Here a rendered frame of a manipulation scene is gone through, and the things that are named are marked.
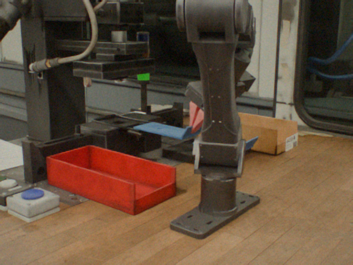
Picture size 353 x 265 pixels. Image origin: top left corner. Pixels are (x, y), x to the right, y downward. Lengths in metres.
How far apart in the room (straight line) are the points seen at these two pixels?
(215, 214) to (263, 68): 0.89
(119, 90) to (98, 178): 1.23
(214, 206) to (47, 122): 0.64
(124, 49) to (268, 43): 0.65
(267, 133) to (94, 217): 0.54
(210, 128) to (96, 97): 1.50
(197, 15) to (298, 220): 0.40
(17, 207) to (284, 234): 0.46
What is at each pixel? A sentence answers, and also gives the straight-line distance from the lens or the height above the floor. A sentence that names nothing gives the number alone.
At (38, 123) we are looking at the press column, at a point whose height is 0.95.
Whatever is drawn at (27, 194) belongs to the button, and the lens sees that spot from 0.85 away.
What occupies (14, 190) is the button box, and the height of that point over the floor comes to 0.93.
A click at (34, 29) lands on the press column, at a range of 1.29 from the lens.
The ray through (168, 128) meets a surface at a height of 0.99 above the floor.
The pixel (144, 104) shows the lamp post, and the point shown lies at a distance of 1.43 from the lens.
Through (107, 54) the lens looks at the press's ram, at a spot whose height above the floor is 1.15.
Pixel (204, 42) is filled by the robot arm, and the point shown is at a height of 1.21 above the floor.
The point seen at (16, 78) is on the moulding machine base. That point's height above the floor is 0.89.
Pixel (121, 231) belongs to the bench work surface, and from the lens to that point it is 0.77.
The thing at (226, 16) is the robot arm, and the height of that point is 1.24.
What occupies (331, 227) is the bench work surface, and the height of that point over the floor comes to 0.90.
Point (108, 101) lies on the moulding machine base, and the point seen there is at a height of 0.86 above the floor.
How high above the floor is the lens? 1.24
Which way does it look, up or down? 14 degrees down
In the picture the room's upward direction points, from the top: straight up
